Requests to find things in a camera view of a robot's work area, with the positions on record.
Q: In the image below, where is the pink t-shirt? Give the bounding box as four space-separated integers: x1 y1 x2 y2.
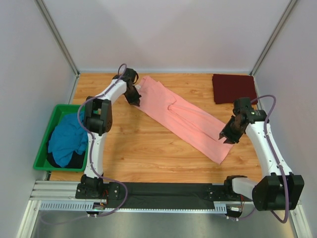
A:
138 76 232 164

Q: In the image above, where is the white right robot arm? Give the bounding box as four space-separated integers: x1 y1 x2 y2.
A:
219 98 305 212

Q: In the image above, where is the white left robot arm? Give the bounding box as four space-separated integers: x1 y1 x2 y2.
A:
75 64 141 199

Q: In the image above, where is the folded maroon t-shirt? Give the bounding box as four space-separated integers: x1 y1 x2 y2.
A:
212 74 257 105

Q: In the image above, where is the blue t-shirt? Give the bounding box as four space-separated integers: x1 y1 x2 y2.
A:
48 112 88 168

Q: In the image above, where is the green plastic bin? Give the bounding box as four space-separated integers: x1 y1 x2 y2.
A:
33 104 87 172

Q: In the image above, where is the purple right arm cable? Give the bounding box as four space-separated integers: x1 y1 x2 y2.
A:
226 95 290 224

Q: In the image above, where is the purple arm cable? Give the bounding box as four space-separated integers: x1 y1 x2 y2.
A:
226 95 290 224
39 63 129 226

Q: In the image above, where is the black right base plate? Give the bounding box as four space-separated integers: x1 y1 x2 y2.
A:
207 184 252 202

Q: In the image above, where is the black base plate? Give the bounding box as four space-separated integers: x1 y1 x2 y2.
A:
75 182 125 200
207 184 252 202

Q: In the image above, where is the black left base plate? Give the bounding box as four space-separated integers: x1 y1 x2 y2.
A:
75 182 125 200

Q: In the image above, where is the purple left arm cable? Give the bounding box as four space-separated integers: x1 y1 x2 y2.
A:
39 63 129 226

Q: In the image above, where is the left aluminium frame post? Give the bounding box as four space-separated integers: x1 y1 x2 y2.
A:
34 0 80 77

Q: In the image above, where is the aluminium frame post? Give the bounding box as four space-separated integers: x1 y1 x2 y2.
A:
34 0 80 77
249 0 299 76

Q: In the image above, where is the right aluminium frame post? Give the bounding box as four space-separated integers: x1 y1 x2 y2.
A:
249 0 299 76

